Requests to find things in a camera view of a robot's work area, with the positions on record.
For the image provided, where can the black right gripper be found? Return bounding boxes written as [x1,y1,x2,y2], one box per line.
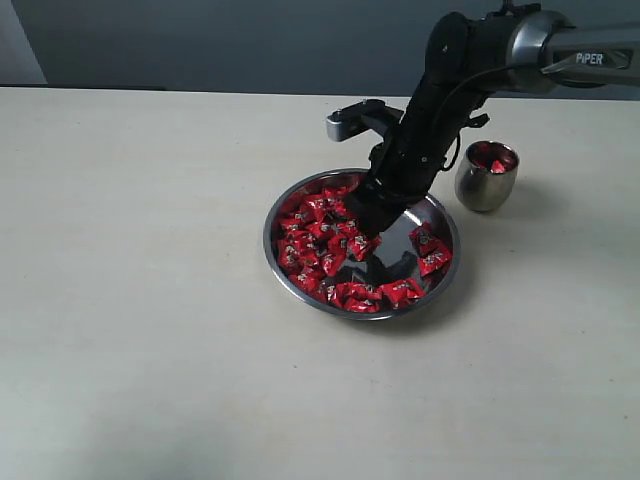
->
[345,84,489,235]

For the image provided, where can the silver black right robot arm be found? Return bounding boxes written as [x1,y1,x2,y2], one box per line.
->
[346,1,639,237]

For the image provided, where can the round steel plate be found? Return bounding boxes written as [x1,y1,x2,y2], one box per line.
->
[262,168,461,321]

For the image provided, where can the steel cup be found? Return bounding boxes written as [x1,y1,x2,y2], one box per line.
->
[454,141,520,213]

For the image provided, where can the red candy in cup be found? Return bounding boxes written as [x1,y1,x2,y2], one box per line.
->
[471,154,518,174]

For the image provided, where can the red wrapped candy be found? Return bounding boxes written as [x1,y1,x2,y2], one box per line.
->
[418,248,452,277]
[379,278,425,310]
[347,235,381,262]
[289,267,325,294]
[321,186,350,210]
[330,282,383,313]
[409,222,440,257]
[305,221,336,242]

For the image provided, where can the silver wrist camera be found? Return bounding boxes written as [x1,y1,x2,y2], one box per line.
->
[325,99,404,142]

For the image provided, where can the black cable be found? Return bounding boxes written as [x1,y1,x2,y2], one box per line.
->
[429,62,546,174]

